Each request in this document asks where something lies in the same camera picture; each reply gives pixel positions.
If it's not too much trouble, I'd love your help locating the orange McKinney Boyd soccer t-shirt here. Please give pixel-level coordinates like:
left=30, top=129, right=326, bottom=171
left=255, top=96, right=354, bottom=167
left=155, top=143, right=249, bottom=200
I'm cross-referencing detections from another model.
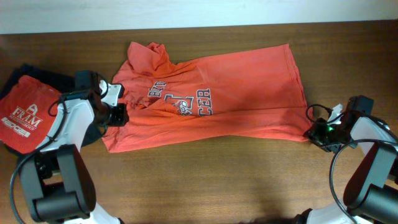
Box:
left=103, top=42, right=311, bottom=152

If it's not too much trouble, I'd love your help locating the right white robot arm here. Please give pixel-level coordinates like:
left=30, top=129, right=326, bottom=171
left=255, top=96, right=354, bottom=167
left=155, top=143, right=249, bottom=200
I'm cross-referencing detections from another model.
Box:
left=293, top=116, right=397, bottom=224

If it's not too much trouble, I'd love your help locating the folded dark navy garment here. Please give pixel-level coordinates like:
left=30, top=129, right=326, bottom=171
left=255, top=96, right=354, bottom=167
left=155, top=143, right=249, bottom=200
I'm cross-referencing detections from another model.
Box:
left=1, top=63, right=102, bottom=146

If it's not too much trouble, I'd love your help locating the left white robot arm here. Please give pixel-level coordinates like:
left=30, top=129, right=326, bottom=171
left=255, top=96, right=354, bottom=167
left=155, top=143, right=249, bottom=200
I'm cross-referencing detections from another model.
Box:
left=12, top=91, right=128, bottom=223

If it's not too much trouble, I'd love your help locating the folded red Fram t-shirt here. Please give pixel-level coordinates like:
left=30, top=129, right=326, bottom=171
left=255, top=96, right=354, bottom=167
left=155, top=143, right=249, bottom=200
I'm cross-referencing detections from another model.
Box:
left=1, top=75, right=60, bottom=154

